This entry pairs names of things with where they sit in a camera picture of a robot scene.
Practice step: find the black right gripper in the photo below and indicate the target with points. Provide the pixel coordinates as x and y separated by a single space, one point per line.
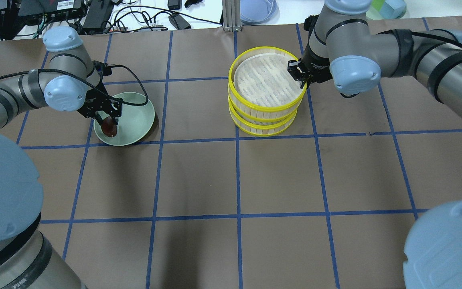
318 68

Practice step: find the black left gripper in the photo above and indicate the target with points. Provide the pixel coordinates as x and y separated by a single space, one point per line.
93 99

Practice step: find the dark red bun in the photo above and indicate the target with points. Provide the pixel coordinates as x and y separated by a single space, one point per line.
109 127

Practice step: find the light green round plate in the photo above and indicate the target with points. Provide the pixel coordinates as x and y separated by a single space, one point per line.
134 123

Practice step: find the yellow steamer basket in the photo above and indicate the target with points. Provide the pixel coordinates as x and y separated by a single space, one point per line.
261 130
260 87

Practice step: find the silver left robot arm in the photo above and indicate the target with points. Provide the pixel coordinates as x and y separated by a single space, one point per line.
72 82

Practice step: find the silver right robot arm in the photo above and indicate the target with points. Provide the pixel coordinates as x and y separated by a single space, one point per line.
342 48

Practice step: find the clear green glass bowl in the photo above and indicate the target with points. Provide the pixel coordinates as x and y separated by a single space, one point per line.
373 12

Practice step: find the blue sponge block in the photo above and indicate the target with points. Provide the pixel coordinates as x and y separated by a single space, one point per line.
392 9

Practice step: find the black power adapter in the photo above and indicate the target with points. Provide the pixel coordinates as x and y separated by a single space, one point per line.
178 22

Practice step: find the aluminium frame post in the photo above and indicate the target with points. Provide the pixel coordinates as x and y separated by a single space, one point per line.
231 16

